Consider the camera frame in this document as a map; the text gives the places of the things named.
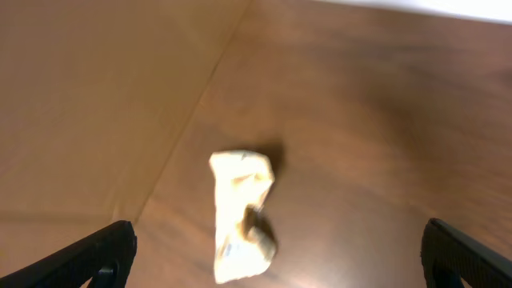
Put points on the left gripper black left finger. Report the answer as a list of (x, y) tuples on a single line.
[(102, 259)]

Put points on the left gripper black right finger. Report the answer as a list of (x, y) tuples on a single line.
[(452, 259)]

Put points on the white paper bag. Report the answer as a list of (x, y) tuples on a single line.
[(242, 181)]

